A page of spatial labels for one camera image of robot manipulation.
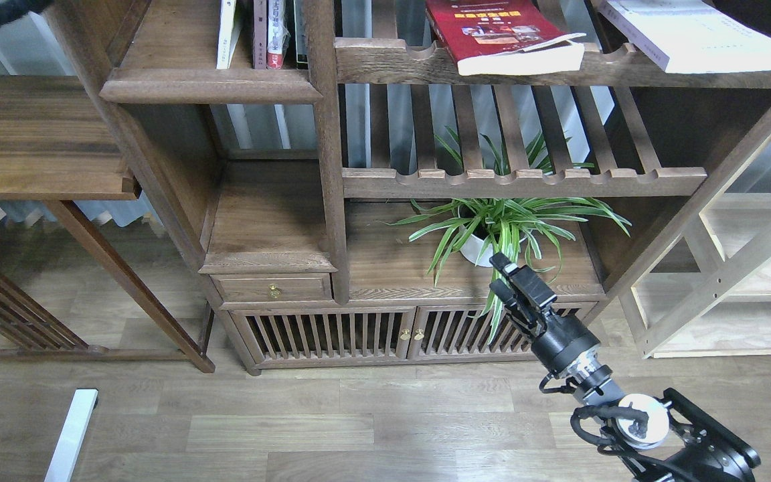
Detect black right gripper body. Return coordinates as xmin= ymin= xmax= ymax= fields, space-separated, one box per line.
xmin=501 ymin=287 xmax=601 ymax=379

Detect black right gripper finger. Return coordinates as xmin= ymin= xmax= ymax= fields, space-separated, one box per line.
xmin=489 ymin=252 xmax=518 ymax=299
xmin=510 ymin=266 xmax=557 ymax=309

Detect red cover book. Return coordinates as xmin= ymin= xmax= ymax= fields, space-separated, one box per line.
xmin=426 ymin=1 xmax=585 ymax=76

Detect yellow green cover book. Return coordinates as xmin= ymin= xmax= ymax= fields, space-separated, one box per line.
xmin=216 ymin=1 xmax=245 ymax=70

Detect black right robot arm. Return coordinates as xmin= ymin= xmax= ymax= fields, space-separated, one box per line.
xmin=490 ymin=253 xmax=761 ymax=481

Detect light wooden shelf unit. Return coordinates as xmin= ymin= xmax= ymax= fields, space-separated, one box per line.
xmin=619 ymin=133 xmax=771 ymax=359

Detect upright books on shelf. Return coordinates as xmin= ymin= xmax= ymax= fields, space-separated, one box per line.
xmin=252 ymin=1 xmax=308 ymax=70

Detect spider plant in white pot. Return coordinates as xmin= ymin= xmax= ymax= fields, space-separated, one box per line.
xmin=387 ymin=127 xmax=632 ymax=345

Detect dark wooden bookshelf cabinet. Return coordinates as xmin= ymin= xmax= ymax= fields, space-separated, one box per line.
xmin=45 ymin=1 xmax=771 ymax=375

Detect white cover book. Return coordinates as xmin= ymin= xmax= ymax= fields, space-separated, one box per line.
xmin=597 ymin=1 xmax=771 ymax=74

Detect white metal leg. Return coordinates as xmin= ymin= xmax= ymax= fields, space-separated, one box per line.
xmin=45 ymin=388 xmax=99 ymax=481

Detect dark wooden side table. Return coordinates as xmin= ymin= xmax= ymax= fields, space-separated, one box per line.
xmin=0 ymin=76 xmax=215 ymax=373

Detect slatted wooden rack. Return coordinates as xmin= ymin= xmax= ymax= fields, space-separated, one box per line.
xmin=0 ymin=275 xmax=111 ymax=359

